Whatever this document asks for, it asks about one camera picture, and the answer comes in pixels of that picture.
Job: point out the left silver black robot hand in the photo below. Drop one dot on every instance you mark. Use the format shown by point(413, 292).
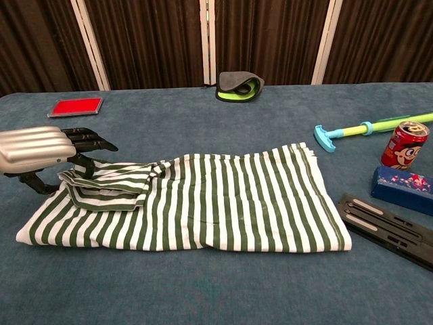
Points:
point(30, 149)

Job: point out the green white striped T-shirt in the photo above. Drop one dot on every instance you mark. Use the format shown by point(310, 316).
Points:
point(236, 203)

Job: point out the red flat plastic case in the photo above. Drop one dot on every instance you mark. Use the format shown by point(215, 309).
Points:
point(76, 106)

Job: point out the dark pleated screen panel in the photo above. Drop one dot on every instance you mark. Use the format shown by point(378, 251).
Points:
point(270, 37)
point(34, 44)
point(145, 40)
point(382, 37)

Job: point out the blue felt table cover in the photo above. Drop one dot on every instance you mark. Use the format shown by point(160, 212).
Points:
point(236, 125)

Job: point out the grey green cloth pouch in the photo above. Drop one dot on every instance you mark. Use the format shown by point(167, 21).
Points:
point(233, 83)

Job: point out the teal green toy water pump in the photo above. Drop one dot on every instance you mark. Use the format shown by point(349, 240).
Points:
point(352, 130)

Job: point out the black folding laptop stand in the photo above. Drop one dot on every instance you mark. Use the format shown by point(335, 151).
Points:
point(389, 230)

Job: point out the blue patterned long box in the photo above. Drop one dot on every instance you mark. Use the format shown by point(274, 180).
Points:
point(399, 186)

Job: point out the red soda can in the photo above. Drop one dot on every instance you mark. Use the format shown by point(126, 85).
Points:
point(402, 149)

